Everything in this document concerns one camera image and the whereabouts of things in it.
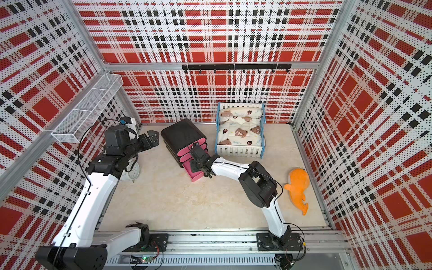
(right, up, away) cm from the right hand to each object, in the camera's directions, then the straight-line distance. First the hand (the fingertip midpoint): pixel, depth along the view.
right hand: (196, 163), depth 92 cm
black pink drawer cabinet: (-8, +15, -4) cm, 17 cm away
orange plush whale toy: (+54, -8, -8) cm, 55 cm away
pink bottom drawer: (-1, -7, -2) cm, 7 cm away
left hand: (-16, +15, -19) cm, 29 cm away
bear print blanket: (+26, +22, +16) cm, 38 cm away
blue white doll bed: (+32, +6, +6) cm, 34 cm away
